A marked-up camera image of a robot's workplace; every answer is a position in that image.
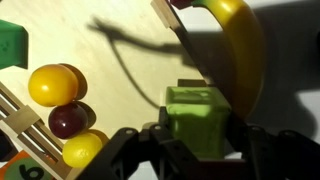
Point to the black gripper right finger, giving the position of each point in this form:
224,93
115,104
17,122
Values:
283,156

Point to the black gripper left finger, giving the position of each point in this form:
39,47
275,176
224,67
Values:
133,156

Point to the lime green block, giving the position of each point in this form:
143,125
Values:
196,120

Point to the yellow toy lemon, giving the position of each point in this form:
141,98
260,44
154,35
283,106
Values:
81,150

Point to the dark red toy plum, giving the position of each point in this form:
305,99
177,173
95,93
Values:
67,120

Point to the yellow-orange toy fruit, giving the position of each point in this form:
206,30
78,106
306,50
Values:
52,85

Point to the orange cube with number nine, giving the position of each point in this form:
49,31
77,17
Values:
21,168

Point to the yellow toy banana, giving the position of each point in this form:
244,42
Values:
241,50

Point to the wooden tray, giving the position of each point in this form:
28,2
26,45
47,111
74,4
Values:
100,43

